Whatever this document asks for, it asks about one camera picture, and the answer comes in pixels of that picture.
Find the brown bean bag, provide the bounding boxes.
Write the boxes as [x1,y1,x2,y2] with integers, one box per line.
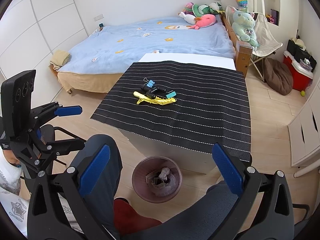
[263,57,293,95]

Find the black hair clip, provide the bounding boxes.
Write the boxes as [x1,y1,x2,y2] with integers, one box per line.
[141,85,167,99]

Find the wooden bed footboard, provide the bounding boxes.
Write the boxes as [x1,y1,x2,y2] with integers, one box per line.
[221,14,253,77]

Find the white seal plush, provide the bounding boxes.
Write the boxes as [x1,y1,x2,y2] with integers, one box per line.
[178,12,196,25]

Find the beige folded cloth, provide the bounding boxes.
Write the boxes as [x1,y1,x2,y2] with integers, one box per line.
[50,50,71,71]

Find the black storage bag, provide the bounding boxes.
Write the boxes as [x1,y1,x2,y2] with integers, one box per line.
[287,40,317,68]

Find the black striped table mat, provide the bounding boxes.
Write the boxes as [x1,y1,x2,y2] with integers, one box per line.
[92,61,251,161]

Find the bed with blue blanket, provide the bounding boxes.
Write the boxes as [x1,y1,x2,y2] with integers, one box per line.
[57,16,235,93]

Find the pink trash bin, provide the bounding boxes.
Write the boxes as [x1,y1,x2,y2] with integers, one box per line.
[132,156,182,204]

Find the person's left hand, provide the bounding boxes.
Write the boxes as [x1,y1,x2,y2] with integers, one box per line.
[3,150,21,167]

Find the teal binder clip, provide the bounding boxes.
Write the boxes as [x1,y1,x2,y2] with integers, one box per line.
[165,91,176,99]

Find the pink whale plush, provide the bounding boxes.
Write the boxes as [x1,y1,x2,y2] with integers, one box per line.
[189,14,216,30]

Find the teal unicorn plush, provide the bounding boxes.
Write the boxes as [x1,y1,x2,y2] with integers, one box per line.
[232,10,259,50]

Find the blue binder clip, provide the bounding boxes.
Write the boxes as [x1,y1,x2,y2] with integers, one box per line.
[143,77,155,88]

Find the red white cooler box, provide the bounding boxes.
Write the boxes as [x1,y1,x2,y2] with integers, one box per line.
[283,50,313,92]

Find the white drawer cabinet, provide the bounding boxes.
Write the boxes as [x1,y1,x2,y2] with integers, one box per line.
[288,85,320,167]

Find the person's legs dark trousers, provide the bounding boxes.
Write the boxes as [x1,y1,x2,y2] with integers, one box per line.
[71,134,238,239]

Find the white folding chair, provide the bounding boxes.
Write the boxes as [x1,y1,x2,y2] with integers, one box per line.
[224,5,283,81]

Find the white cardboard box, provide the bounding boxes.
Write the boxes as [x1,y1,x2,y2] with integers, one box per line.
[145,170,168,189]

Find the green striped plush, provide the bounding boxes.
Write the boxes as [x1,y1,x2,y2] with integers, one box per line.
[192,2,225,17]

